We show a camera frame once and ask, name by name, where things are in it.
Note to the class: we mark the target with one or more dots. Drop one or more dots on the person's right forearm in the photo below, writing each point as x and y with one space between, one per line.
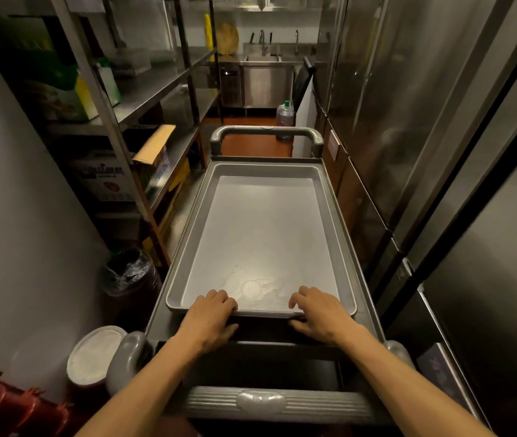
408 391

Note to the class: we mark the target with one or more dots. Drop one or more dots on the green yellow package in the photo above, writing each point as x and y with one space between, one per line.
49 81

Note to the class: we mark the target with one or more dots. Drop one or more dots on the person's left forearm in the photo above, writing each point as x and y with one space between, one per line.
144 395

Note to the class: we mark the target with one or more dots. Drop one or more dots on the open cardboard box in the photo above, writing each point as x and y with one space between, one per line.
153 145

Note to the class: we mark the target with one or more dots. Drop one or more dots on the red plastic object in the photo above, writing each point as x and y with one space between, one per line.
8 405

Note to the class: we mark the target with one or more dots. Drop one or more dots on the steel sink counter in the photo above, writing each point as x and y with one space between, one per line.
267 86

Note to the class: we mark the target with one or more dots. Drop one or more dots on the person's left hand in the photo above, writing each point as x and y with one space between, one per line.
206 320

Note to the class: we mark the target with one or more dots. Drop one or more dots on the round wooden board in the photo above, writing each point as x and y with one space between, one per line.
228 38

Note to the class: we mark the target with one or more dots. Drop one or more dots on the steel faucet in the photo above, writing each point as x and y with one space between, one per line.
296 40
262 40

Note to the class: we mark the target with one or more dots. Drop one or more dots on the clear jug green cap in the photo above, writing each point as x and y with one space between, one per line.
285 120

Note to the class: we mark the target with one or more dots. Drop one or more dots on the steel shelving rack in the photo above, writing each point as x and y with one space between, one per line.
149 90

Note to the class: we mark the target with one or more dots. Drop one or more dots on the clear plastic container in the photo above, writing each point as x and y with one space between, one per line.
131 62

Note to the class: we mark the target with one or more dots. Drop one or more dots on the white bucket lid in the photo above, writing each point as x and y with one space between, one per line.
96 355

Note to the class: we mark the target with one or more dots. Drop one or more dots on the person's right hand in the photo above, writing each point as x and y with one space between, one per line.
329 320

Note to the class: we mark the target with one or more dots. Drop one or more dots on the black bagged trash bin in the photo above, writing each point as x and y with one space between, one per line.
131 291

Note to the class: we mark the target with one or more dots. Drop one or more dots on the large steel refrigerator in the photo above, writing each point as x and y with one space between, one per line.
422 109

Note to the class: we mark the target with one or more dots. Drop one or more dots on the grey plastic cart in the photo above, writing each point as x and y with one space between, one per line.
213 405

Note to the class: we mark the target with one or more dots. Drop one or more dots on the printed white carton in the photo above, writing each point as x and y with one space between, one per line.
103 177

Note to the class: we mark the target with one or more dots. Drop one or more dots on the black appliance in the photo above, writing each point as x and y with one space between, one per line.
301 84

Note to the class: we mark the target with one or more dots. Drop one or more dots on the steel wall cabinet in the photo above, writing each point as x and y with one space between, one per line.
276 2

